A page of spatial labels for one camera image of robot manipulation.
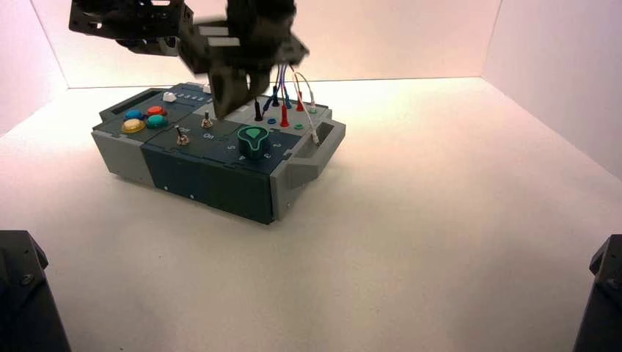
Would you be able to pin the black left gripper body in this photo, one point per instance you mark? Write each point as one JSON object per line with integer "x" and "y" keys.
{"x": 131, "y": 22}

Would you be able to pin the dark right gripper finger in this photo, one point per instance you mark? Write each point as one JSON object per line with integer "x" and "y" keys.
{"x": 231, "y": 94}
{"x": 260, "y": 82}

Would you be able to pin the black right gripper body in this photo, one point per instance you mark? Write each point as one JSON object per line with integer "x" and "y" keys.
{"x": 252, "y": 39}

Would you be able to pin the green rotary knob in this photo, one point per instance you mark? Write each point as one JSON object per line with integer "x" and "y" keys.
{"x": 252, "y": 143}

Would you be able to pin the red round push button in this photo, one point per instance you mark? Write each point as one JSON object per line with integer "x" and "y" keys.
{"x": 156, "y": 111}

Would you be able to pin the teal round push button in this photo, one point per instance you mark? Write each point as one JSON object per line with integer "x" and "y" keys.
{"x": 157, "y": 122}

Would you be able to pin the grey and teal task box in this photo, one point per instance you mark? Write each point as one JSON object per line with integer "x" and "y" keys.
{"x": 209, "y": 184}

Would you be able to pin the blue round push button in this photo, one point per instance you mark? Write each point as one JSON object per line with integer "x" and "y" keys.
{"x": 134, "y": 115}

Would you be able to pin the yellow round push button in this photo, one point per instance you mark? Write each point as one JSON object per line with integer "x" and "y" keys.
{"x": 133, "y": 126}

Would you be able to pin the metal toggle switch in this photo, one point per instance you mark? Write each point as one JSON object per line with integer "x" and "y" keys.
{"x": 207, "y": 121}
{"x": 182, "y": 138}

